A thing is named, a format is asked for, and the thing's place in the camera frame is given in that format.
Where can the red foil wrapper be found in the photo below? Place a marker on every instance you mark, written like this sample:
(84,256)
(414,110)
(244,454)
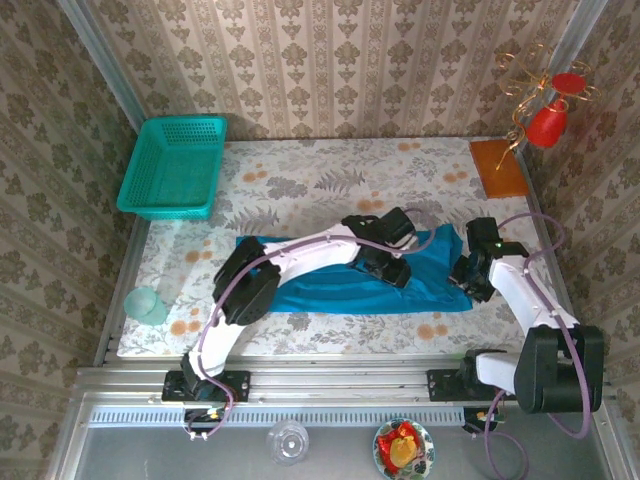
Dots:
(386,445)

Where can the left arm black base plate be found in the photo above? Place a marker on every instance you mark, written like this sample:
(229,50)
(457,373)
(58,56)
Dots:
(239,387)

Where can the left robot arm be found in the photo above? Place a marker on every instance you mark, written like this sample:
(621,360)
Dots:
(245,295)

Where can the aluminium rail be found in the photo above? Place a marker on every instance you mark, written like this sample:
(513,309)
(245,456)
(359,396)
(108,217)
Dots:
(340,382)

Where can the red goblet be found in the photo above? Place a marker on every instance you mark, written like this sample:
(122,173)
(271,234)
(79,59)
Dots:
(545,130)

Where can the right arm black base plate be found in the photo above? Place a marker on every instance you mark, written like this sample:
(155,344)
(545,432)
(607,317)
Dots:
(440,385)

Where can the aluminium corner post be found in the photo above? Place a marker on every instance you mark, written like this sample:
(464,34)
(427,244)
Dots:
(580,30)
(100,55)

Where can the translucent green round disc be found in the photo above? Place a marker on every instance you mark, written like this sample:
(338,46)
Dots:
(161,315)

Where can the translucent green cup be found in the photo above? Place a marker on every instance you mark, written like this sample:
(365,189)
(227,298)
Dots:
(137,302)

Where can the orange wooden base board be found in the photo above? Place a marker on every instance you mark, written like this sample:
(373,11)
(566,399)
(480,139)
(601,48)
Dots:
(510,182)

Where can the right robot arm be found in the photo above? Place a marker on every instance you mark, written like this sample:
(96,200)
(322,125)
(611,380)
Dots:
(550,375)

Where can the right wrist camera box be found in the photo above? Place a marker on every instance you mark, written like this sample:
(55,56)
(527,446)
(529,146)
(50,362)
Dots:
(482,232)

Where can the leaf patterned plate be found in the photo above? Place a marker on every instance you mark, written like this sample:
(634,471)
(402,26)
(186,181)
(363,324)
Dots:
(426,450)

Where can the clear plastic cup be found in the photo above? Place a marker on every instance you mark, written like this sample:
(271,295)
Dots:
(287,442)

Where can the floral tablecloth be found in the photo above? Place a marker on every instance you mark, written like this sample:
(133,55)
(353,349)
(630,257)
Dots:
(310,340)

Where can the blue t-shirt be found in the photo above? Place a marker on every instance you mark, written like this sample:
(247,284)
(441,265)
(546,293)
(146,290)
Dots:
(350,295)

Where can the teal plastic basket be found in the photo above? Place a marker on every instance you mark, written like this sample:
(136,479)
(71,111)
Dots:
(170,170)

